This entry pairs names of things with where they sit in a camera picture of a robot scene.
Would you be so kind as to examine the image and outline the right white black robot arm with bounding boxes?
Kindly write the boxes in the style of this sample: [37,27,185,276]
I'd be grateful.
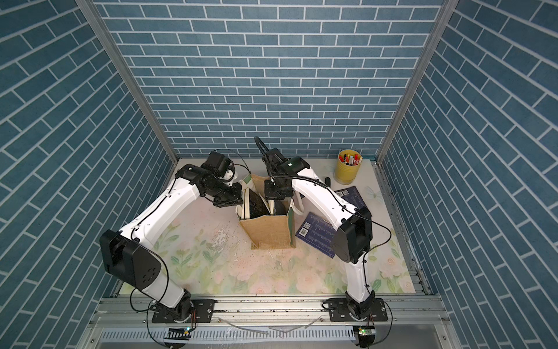
[254,137,373,303]

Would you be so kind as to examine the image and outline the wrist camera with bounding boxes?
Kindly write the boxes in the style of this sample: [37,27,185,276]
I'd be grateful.
[262,148,288,176]
[201,151,235,182]

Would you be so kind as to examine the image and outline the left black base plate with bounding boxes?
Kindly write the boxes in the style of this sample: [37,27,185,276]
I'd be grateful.
[152,299,216,324]

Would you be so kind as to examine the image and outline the black book orange title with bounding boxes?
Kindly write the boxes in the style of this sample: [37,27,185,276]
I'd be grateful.
[244,188,270,219]

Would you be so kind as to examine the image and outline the dark blue book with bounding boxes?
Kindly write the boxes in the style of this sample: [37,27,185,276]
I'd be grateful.
[296,212,336,258]
[336,186,366,209]

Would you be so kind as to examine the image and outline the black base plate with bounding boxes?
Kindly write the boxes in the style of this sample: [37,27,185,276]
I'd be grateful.
[152,299,216,324]
[321,298,388,322]

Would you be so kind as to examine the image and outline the tan canvas tote bag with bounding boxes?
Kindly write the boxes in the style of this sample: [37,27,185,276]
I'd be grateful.
[235,174,301,250]

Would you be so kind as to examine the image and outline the yellow pen cup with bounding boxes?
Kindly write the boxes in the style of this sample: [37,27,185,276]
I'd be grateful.
[334,149,363,185]

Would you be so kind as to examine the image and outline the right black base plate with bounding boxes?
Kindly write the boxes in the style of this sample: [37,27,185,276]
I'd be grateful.
[321,298,388,322]

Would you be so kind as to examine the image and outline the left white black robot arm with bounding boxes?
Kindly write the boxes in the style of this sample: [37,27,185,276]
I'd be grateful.
[100,159,242,321]

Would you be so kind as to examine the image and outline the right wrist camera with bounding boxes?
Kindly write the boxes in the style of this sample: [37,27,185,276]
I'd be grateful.
[262,148,288,176]

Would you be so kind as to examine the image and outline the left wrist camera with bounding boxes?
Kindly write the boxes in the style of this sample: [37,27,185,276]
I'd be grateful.
[201,151,235,182]

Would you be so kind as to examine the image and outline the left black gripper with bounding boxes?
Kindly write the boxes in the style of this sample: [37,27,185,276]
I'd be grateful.
[205,179,246,207]

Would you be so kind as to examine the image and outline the aluminium front rail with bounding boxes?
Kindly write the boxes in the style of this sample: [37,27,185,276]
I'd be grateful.
[77,294,461,348]

